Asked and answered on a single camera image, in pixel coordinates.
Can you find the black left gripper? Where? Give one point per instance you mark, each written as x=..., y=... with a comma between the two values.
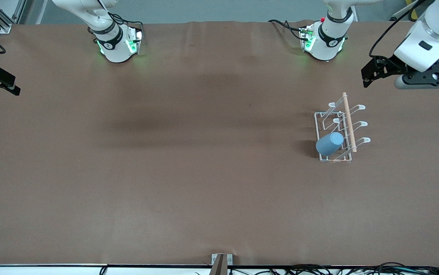
x=394, y=64

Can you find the blue plastic cup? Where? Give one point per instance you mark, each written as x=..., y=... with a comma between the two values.
x=329, y=144

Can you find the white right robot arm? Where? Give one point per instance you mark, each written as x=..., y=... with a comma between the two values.
x=117, y=49

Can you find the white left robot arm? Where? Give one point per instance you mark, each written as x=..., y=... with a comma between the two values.
x=328, y=46

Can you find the white metal bar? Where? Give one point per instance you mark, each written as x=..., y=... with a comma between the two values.
x=402, y=11

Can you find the brown table cover sheet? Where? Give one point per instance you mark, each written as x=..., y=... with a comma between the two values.
x=204, y=172

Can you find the metal table edge bracket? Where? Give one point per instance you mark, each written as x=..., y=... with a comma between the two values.
x=221, y=261

